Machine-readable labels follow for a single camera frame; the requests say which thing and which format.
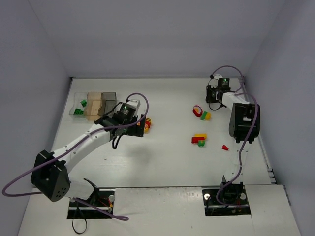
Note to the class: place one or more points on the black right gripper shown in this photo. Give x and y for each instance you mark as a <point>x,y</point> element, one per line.
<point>210,94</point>

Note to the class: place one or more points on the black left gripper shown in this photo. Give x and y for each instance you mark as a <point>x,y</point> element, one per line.
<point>139,126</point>

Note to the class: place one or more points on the red flower print lego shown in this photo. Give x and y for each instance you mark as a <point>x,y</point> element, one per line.
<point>197,110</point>

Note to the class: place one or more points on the small green lego brick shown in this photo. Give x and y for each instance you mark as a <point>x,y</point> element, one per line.
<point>83,103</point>

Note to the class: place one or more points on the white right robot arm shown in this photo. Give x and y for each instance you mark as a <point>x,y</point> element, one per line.
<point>244,128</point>

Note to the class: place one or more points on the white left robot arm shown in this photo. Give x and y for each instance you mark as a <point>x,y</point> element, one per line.
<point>52,177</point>

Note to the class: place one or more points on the yellow butterfly print lego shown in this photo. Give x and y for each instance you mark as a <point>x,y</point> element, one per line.
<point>146,128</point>

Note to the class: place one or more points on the yellow small lego brick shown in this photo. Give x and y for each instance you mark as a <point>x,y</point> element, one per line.
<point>207,116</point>

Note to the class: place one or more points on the green slope lego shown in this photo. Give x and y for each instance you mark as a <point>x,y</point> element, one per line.
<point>203,115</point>

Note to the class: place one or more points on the yellow long lego brick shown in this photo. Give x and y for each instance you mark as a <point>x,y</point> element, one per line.
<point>199,135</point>

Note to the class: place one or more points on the grey plastic container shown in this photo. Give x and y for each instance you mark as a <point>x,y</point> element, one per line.
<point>108,102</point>

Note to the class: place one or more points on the red long lego brick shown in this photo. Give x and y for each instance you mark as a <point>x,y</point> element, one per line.
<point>195,139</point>

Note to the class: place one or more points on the green number two lego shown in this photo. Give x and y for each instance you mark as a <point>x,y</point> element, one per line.
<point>201,143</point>

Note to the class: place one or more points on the tan plastic container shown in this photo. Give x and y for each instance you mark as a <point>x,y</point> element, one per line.
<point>94,102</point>

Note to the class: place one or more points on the green lego in container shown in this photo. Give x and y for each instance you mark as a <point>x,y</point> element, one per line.
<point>78,111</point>

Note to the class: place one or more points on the clear plastic container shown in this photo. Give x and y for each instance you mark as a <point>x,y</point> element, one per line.
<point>79,96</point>

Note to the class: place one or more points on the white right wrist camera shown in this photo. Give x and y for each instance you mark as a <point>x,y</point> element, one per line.
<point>216,77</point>

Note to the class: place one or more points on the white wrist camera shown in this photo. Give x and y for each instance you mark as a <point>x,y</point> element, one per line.
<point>216,77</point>
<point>135,103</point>

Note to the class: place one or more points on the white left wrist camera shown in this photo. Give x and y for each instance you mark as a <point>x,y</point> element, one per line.
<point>135,103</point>

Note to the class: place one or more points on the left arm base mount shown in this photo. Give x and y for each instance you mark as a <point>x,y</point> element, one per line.
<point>105,202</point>

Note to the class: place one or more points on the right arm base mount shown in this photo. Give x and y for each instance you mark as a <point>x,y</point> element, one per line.
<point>232,201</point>

